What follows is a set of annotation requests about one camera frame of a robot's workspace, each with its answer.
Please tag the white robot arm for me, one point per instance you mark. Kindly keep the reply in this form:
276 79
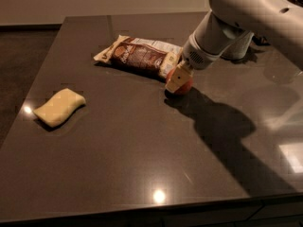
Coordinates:
279 21

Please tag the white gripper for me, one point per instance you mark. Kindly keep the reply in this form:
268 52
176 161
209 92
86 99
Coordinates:
196 57

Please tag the grey metal cup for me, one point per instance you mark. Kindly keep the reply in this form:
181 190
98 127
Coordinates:
238 49

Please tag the brown chip bag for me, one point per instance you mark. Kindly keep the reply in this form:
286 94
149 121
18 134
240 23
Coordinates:
150 56

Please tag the yellow sponge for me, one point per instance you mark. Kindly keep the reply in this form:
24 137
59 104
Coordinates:
59 107

